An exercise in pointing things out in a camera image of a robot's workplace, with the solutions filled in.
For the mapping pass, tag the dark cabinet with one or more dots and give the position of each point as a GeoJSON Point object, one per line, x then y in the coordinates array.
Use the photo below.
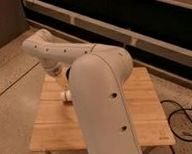
{"type": "Point", "coordinates": [13, 21]}

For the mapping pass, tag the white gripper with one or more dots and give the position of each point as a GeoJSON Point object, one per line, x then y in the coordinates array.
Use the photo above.
{"type": "Point", "coordinates": [55, 69]}

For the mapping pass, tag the white ceramic cup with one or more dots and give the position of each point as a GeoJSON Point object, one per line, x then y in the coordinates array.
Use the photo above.
{"type": "Point", "coordinates": [66, 96]}

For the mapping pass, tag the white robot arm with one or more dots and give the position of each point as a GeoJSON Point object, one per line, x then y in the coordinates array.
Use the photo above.
{"type": "Point", "coordinates": [96, 77]}

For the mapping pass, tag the white metal railing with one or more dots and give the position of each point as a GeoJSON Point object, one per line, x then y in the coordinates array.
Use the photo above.
{"type": "Point", "coordinates": [159, 27]}

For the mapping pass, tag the wooden board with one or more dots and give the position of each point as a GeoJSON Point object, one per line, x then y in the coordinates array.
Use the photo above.
{"type": "Point", "coordinates": [56, 126]}

